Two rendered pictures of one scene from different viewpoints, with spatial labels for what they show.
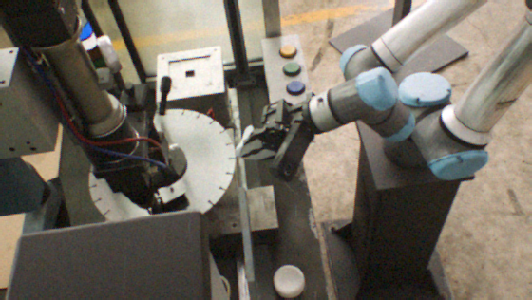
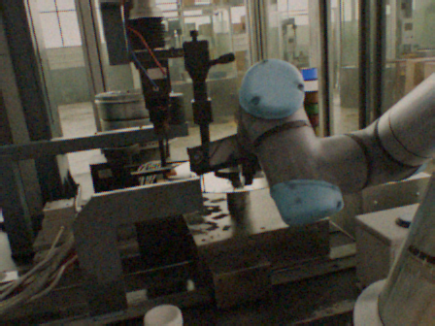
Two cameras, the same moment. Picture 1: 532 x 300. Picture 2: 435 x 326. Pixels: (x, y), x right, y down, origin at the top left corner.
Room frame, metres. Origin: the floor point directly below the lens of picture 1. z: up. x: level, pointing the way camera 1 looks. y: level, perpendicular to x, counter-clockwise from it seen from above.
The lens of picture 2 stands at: (0.42, -0.69, 1.23)
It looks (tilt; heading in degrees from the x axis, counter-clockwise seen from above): 15 degrees down; 76
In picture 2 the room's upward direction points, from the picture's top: 6 degrees counter-clockwise
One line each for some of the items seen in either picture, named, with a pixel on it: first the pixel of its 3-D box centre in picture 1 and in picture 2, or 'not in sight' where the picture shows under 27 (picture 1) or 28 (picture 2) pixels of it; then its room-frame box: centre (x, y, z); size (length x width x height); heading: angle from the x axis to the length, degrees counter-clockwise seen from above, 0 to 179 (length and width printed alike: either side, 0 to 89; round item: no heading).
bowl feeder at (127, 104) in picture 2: not in sight; (140, 135); (0.52, 1.00, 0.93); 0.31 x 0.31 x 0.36
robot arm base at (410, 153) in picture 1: (414, 133); not in sight; (0.78, -0.40, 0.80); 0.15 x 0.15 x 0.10
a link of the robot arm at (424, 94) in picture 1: (423, 104); not in sight; (0.77, -0.40, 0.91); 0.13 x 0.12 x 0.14; 8
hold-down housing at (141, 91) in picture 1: (144, 124); (198, 79); (0.61, 0.20, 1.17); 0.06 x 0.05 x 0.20; 170
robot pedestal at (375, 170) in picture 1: (395, 214); not in sight; (0.78, -0.40, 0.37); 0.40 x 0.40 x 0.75; 89
